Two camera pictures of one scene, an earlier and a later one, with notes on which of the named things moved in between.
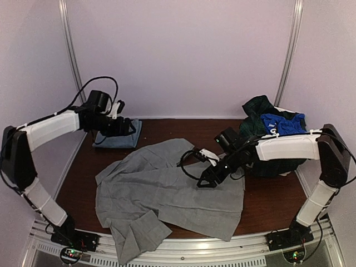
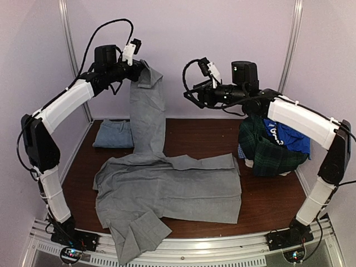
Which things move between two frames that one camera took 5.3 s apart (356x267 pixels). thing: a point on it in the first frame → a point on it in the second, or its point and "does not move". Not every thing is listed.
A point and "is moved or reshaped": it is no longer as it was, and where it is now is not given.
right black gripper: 208,176 → 206,90
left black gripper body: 108,129 → 115,75
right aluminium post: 291,50 does not move
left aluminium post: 64,8 does not move
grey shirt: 144,196 is moved or reshaped
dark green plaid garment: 252,125 does not move
